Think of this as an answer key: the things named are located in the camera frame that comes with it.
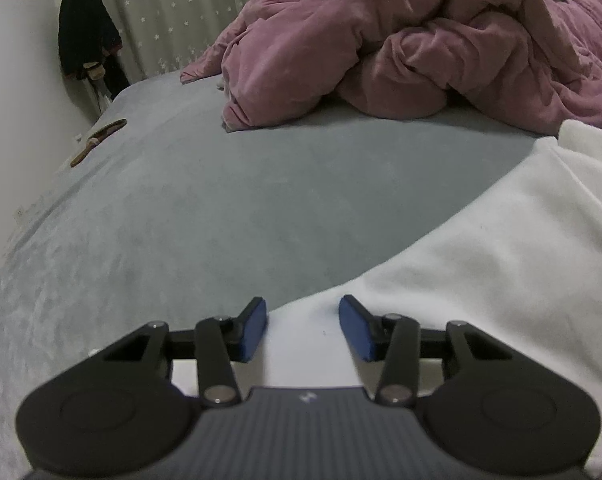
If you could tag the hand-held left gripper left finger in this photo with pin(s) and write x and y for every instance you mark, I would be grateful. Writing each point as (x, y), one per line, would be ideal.
(255, 330)

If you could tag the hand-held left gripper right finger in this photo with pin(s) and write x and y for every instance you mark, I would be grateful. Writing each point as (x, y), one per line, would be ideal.
(355, 330)

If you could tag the white sweatshirt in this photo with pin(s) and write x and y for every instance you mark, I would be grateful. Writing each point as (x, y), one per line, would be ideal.
(506, 260)

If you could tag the dark hanging clothes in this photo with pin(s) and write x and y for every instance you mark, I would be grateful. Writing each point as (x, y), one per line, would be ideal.
(86, 30)

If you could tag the grey bed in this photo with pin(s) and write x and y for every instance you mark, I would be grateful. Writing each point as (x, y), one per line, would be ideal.
(231, 200)

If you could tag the pink quilt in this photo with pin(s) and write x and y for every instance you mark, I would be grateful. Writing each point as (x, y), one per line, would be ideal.
(406, 35)

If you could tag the star-patterned curtain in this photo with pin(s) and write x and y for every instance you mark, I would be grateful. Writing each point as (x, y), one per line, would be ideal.
(181, 10)

